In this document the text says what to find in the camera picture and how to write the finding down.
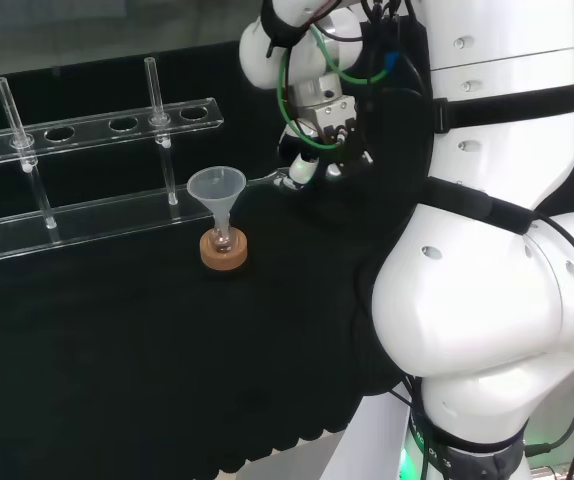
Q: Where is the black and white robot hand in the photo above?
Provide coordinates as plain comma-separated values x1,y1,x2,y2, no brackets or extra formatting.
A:
275,96,375,194

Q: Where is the clear funnel stand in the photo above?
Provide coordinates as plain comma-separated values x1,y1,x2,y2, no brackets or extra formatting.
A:
0,56,249,262

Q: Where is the cork ring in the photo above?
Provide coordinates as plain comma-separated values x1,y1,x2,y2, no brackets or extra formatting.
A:
199,227,249,274

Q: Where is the green cable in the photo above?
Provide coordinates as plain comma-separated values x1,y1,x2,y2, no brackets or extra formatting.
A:
276,22,394,151

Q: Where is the clear round-bottom flask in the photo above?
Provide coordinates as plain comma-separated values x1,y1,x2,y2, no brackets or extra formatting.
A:
208,225,239,254

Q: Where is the clear glass weighing funnel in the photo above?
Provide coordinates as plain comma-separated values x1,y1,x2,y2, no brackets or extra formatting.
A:
248,169,294,192

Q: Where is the black cloth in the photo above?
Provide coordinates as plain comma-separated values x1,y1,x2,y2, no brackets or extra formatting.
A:
0,39,441,475

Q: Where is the translucent plastic funnel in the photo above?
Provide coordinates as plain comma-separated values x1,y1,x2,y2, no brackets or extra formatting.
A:
186,167,249,236

